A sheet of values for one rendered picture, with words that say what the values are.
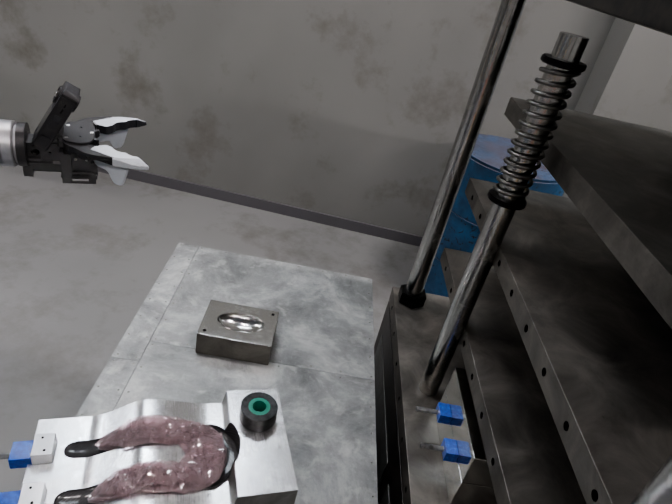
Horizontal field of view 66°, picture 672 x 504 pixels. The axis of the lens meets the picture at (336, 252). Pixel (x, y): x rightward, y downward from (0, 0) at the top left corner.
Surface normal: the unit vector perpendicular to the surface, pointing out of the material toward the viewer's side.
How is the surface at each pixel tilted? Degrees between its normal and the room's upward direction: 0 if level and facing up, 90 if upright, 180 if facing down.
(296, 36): 90
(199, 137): 90
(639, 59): 90
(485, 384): 0
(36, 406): 0
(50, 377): 0
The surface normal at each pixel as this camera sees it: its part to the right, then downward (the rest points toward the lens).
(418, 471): 0.19, -0.83
